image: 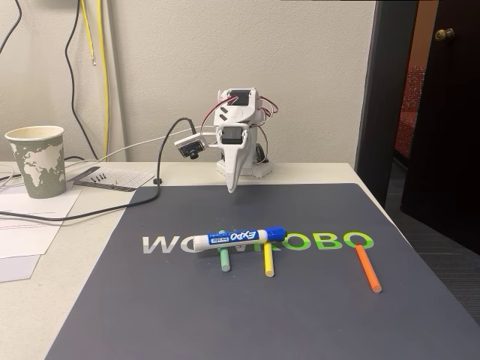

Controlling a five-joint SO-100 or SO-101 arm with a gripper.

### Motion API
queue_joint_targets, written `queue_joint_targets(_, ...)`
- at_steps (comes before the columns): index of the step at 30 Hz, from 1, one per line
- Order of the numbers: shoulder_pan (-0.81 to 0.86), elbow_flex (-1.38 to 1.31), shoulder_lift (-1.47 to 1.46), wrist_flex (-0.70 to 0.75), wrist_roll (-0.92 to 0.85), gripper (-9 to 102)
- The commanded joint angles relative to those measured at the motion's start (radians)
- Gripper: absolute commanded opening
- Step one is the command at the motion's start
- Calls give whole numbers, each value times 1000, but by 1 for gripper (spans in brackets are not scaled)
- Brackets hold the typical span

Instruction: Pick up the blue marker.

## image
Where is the thin black wall cable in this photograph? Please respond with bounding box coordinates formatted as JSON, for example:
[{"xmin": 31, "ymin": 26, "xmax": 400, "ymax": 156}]
[{"xmin": 0, "ymin": 0, "xmax": 23, "ymax": 53}]

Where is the small gripper camera module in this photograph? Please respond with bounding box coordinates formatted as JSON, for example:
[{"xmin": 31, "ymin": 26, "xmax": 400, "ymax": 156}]
[{"xmin": 174, "ymin": 134, "xmax": 206, "ymax": 161}]

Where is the white cable to robot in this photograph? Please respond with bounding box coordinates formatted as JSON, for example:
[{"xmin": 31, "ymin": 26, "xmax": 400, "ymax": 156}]
[{"xmin": 67, "ymin": 127, "xmax": 221, "ymax": 164}]

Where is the blue Expo dry-erase marker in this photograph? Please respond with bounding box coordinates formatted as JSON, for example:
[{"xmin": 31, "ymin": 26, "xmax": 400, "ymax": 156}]
[{"xmin": 193, "ymin": 225, "xmax": 288, "ymax": 253}]

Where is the green world-map paper cup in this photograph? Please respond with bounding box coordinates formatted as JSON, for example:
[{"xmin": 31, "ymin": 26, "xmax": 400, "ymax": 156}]
[{"xmin": 4, "ymin": 125, "xmax": 68, "ymax": 200}]

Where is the short yellow wire bare end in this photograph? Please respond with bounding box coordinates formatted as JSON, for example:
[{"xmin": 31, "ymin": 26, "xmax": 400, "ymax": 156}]
[{"xmin": 80, "ymin": 0, "xmax": 98, "ymax": 67}]

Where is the white wall cable raceway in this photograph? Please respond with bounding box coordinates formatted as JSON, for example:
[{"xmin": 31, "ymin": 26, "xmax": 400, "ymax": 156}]
[{"xmin": 101, "ymin": 0, "xmax": 127, "ymax": 163}]

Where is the orange chalk stick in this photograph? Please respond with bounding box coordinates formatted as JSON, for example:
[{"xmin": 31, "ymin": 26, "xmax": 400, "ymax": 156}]
[{"xmin": 355, "ymin": 244, "xmax": 383, "ymax": 293}]

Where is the printed white paper sheet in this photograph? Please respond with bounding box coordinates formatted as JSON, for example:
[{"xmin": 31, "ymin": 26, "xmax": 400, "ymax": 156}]
[{"xmin": 0, "ymin": 183, "xmax": 83, "ymax": 260}]

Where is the long yellow wire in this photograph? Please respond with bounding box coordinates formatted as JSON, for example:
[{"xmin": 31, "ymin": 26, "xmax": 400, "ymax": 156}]
[{"xmin": 97, "ymin": 0, "xmax": 112, "ymax": 157}]

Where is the green chalk stick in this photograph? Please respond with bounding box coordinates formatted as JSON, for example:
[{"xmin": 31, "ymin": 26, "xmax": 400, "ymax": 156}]
[{"xmin": 218, "ymin": 229, "xmax": 232, "ymax": 273}]

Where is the lined white paper sheet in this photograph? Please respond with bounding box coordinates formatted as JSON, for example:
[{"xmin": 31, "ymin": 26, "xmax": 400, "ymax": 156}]
[{"xmin": 67, "ymin": 166, "xmax": 155, "ymax": 194}]

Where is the dark grey WOWROBO mat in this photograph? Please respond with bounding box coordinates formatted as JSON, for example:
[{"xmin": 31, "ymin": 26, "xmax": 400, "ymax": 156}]
[{"xmin": 43, "ymin": 182, "xmax": 480, "ymax": 360}]

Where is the yellow chalk stick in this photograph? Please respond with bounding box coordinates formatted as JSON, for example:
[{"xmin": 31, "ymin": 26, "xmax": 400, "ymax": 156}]
[{"xmin": 263, "ymin": 241, "xmax": 276, "ymax": 278}]

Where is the dark brown door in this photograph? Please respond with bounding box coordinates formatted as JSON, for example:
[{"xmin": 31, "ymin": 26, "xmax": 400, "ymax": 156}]
[{"xmin": 399, "ymin": 0, "xmax": 480, "ymax": 245}]

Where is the plain white paper sheet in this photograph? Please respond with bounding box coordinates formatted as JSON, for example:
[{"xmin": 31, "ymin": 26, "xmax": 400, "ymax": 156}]
[{"xmin": 0, "ymin": 253, "xmax": 42, "ymax": 283}]

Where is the black camera cable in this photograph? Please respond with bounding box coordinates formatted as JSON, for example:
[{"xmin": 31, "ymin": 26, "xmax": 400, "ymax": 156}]
[{"xmin": 0, "ymin": 117, "xmax": 200, "ymax": 222}]

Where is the thick black wall cable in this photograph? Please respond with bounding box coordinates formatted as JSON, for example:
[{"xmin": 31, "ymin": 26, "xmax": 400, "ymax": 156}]
[{"xmin": 63, "ymin": 0, "xmax": 101, "ymax": 166}]

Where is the thin white desk cable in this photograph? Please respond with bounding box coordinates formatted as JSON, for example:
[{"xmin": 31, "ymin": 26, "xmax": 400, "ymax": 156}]
[{"xmin": 0, "ymin": 163, "xmax": 23, "ymax": 188}]

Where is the brass door knob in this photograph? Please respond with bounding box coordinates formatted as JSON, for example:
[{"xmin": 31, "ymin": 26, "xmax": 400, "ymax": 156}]
[{"xmin": 434, "ymin": 28, "xmax": 456, "ymax": 44}]

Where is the dark grey door frame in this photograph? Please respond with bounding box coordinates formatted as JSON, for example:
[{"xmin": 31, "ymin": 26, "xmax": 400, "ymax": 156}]
[{"xmin": 354, "ymin": 0, "xmax": 440, "ymax": 213}]

